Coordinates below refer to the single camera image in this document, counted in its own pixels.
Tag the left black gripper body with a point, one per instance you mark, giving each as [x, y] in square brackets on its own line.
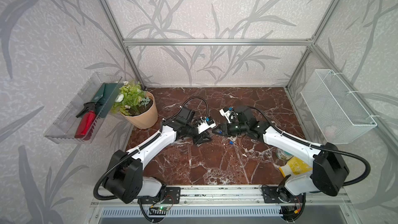
[192, 132]

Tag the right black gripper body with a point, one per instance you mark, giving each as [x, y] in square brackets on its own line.
[233, 129]

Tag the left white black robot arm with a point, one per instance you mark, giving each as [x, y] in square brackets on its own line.
[124, 177]

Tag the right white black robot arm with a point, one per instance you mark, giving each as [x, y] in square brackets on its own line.
[328, 168]

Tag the terracotta pot with green plant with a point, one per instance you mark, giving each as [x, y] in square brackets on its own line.
[136, 105]

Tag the yellow work glove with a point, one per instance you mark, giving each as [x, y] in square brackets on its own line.
[294, 166]

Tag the red spray bottle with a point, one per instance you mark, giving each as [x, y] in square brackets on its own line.
[88, 117]

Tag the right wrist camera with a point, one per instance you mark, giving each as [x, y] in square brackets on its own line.
[228, 113]

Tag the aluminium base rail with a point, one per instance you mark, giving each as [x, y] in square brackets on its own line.
[240, 195]

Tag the white wire mesh basket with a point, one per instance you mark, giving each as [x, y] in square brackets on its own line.
[339, 114]

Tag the clear plastic wall bin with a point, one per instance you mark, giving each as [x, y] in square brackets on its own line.
[63, 129]

